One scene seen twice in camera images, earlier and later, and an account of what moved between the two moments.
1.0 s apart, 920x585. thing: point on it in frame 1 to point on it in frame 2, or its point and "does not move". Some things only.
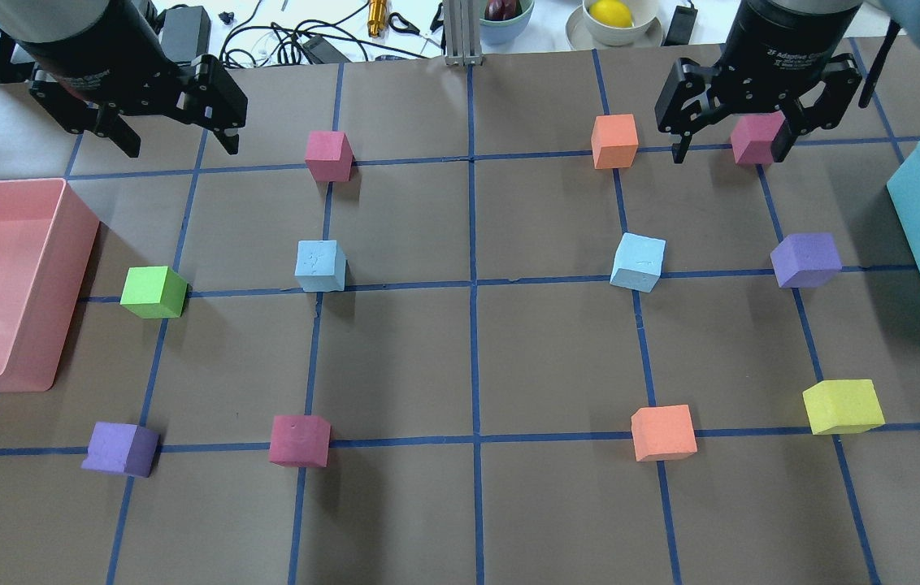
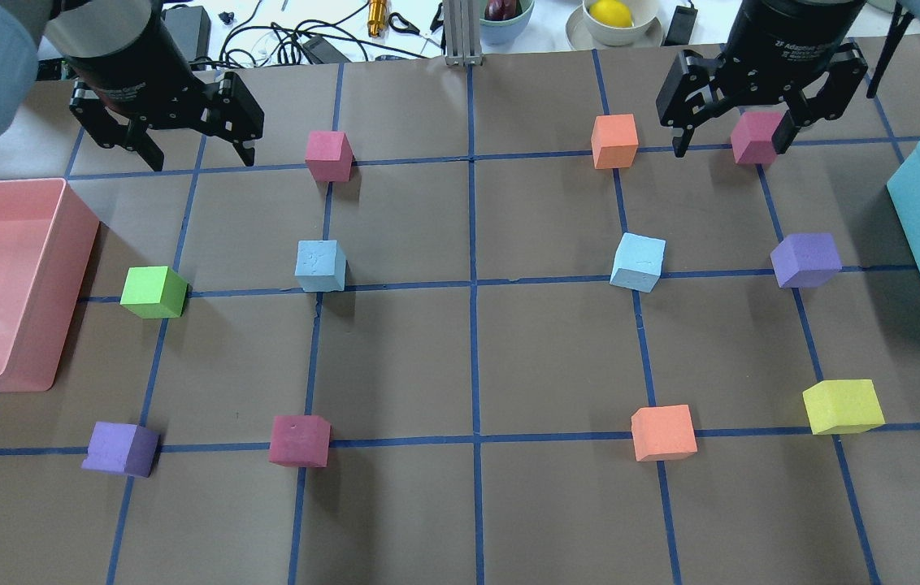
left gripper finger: x=110 y=124 to x=138 y=138
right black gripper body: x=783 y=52 does not move
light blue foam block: x=320 y=266 does not move
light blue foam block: x=638 y=262 does not move
